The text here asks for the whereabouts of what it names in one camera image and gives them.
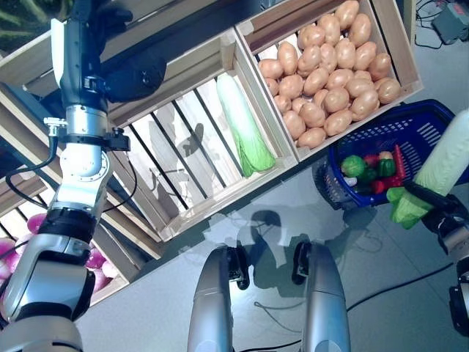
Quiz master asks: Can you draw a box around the dark green bell pepper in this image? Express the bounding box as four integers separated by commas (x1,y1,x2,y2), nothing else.
358,167,378,184

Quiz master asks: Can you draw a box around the pale green napa cabbage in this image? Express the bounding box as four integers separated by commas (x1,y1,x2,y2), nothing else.
386,109,469,230
215,73,276,177

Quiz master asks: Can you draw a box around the blue plastic shopping basket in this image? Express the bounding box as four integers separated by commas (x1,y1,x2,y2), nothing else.
313,98,469,210

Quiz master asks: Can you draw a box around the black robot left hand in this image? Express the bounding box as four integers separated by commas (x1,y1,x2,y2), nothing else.
50,0,169,109

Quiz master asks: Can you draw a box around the slim red carrot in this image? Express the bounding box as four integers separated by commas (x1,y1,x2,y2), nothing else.
394,144,407,180

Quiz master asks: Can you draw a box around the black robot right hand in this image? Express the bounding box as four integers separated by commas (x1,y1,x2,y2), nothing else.
405,181,469,238

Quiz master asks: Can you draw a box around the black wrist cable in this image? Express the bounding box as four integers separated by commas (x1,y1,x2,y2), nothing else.
5,117,139,216

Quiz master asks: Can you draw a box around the silver robot right leg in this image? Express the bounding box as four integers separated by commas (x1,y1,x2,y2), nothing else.
291,240,352,352

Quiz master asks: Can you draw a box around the large wooden display shelf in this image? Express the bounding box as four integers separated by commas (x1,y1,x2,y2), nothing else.
0,0,418,261

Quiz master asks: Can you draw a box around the light green round vegetable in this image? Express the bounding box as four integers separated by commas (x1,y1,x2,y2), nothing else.
341,155,367,179

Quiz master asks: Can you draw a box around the grey box device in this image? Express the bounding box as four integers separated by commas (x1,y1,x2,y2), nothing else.
432,3,469,45

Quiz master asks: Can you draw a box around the tan potato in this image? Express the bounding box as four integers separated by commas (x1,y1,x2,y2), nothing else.
282,109,307,141
317,13,341,47
335,0,361,32
368,53,393,81
347,13,373,48
297,24,326,51
350,89,380,122
353,41,378,71
277,41,300,74
296,127,327,150
324,109,353,137
374,77,402,105
258,58,285,80

